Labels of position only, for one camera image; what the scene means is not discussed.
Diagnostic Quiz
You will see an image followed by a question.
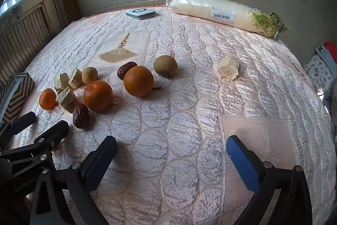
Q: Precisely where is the chevron patterned box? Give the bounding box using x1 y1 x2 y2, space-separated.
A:
0 72 35 124

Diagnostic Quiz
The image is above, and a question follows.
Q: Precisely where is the red cloth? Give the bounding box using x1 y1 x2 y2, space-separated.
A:
324 42 337 62

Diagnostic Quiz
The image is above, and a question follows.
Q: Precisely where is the small orange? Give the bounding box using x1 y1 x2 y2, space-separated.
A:
39 88 58 110

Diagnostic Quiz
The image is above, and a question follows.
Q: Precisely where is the small brown longan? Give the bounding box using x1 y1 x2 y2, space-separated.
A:
82 67 99 85

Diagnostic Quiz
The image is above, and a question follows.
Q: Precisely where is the floral cloth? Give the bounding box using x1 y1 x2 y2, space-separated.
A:
303 54 335 100

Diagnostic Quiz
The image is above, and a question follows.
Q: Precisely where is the wooden slatted panel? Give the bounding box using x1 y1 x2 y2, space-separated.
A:
0 4 53 83

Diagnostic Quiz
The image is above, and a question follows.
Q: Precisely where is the medium orange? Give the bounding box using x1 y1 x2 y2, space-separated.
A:
83 80 114 112

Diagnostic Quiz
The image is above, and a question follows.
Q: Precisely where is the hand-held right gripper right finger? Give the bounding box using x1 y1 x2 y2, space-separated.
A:
226 135 320 225

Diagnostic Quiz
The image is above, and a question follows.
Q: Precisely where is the pale sugarcane chunk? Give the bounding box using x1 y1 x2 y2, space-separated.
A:
218 56 241 82
68 69 83 89
54 73 70 92
56 86 79 113

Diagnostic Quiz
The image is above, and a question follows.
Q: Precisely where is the large orange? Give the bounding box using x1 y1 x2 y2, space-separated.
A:
123 66 154 97

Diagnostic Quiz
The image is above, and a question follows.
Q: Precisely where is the red date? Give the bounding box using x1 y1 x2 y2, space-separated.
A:
73 104 90 129
117 62 138 80

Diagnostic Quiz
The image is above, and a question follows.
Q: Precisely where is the plastic wrapped white radish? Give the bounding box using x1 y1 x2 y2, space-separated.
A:
166 0 288 39

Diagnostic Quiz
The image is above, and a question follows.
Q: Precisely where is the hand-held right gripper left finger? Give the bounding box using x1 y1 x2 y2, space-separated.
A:
30 135 118 225

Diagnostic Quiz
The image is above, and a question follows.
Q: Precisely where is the white square device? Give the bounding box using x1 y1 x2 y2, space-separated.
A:
125 8 156 20

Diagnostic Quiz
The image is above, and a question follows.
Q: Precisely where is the pink quilted bedspread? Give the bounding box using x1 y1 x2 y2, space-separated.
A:
11 5 337 225

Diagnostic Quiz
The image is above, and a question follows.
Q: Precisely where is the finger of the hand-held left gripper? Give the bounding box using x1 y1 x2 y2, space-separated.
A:
0 120 70 162
0 111 37 137

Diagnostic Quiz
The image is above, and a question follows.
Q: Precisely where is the large brown longan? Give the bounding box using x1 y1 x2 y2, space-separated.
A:
154 55 178 76

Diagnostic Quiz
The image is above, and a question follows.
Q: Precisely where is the grey blue cloth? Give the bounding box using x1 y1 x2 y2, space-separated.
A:
315 46 337 75

